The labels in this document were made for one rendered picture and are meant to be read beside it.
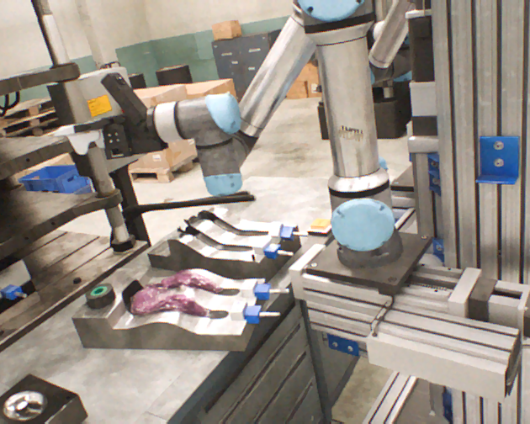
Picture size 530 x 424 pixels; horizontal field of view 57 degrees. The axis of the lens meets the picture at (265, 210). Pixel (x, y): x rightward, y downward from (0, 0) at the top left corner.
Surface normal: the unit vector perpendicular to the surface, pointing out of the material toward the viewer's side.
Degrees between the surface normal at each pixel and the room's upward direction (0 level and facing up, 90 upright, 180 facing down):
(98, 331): 90
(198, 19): 90
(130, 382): 0
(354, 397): 0
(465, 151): 90
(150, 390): 0
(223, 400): 90
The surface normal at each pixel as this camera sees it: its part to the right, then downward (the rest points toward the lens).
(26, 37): 0.83, 0.06
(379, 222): -0.14, 0.54
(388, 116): -0.52, 0.43
